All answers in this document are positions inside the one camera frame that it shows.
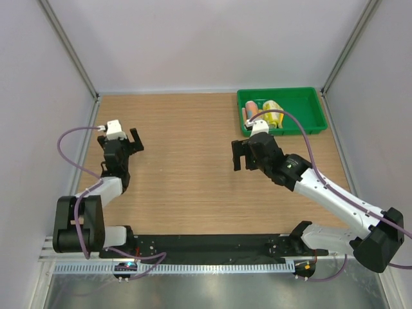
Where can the aluminium frame rail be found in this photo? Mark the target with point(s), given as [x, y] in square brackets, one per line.
[49, 252]

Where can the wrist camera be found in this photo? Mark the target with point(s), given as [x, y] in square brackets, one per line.
[114, 128]
[257, 126]

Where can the blue polka dot towel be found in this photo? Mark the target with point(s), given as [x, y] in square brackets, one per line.
[249, 110]

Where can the slotted cable duct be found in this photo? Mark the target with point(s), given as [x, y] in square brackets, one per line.
[117, 267]

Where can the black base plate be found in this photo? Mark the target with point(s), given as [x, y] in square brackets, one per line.
[225, 246]

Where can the yellow green patterned towel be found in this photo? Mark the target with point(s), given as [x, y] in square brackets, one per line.
[273, 119]

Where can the green plastic tray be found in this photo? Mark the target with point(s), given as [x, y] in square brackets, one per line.
[303, 103]

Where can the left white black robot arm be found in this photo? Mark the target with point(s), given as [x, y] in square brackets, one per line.
[79, 220]

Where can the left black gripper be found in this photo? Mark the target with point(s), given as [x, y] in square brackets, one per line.
[134, 146]

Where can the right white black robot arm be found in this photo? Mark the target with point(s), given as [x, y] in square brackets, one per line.
[373, 235]

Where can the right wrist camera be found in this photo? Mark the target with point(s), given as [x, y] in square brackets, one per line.
[257, 126]

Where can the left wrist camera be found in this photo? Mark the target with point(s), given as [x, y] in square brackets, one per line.
[114, 128]

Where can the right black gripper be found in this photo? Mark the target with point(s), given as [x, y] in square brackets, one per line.
[241, 148]

